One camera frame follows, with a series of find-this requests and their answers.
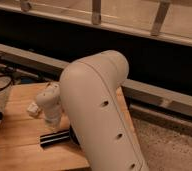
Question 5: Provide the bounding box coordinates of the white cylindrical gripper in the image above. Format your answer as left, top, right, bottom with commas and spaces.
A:
44, 107, 62, 131

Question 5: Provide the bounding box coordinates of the black white striped eraser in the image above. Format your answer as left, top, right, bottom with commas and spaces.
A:
40, 130, 70, 148

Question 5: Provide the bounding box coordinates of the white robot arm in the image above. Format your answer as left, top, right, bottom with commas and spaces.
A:
35, 50, 149, 171

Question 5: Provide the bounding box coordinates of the white small box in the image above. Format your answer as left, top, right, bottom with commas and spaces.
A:
27, 102, 39, 117

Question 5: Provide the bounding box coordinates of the black round bowl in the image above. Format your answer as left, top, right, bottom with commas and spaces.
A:
69, 125, 80, 146

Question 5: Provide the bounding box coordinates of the metal railing post right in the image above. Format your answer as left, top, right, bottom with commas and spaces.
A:
151, 0, 171, 36

